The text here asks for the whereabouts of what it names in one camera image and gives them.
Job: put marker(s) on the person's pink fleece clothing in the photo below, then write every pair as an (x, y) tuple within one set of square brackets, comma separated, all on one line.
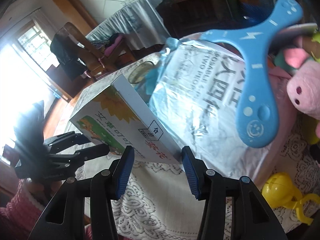
[(86, 231)]

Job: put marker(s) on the yellow plastic snowball clamp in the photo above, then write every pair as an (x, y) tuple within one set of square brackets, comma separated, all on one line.
[(280, 187)]

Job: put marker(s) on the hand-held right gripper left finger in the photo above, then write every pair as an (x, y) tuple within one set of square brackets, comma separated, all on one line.
[(123, 177)]

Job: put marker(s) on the white hanging cloth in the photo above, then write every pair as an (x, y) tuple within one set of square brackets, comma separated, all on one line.
[(147, 22)]

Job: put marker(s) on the person's left forearm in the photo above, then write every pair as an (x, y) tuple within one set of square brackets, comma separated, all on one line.
[(17, 217)]

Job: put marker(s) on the dark blue mesh net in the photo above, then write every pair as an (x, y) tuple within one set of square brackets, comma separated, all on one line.
[(250, 12)]

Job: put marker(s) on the wooden chair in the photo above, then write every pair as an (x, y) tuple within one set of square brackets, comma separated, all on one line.
[(81, 38)]

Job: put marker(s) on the large pink pig plush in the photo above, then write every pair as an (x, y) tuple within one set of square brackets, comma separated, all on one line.
[(305, 92)]

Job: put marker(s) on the glass jar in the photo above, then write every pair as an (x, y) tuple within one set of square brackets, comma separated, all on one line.
[(140, 76)]

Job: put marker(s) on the stack of seat cushions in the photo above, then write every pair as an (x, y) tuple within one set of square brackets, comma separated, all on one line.
[(112, 46)]

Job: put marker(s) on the white wall socket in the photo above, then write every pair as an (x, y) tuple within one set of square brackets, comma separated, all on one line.
[(128, 1)]

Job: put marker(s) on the white box sunflower print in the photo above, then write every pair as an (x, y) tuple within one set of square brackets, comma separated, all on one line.
[(112, 120)]

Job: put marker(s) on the dark wooden side cabinet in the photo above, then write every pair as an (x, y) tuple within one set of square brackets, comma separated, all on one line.
[(190, 12)]

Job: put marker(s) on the dark jacket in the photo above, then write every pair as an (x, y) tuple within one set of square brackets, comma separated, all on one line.
[(65, 55)]

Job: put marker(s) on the blue plastic boomerang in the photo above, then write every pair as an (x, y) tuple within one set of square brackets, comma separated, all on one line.
[(255, 105)]

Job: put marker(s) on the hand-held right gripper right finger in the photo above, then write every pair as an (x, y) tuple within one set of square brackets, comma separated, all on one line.
[(191, 177)]

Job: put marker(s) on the silver foil bag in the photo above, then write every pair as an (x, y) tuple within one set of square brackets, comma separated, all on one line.
[(200, 110)]

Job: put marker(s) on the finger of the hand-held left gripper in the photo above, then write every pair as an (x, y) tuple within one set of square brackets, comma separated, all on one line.
[(70, 137), (95, 151)]

